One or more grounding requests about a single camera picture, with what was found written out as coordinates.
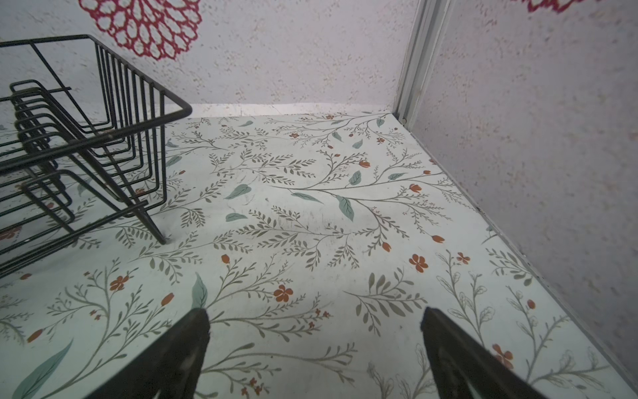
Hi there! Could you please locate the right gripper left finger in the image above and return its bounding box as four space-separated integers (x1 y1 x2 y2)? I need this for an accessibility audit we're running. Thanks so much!
88 309 210 399

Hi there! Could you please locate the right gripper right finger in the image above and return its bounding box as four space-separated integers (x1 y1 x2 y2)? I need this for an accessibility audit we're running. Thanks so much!
420 307 543 399

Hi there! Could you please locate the black wire dish rack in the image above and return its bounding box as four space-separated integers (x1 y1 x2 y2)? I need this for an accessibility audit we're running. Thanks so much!
1 34 193 276

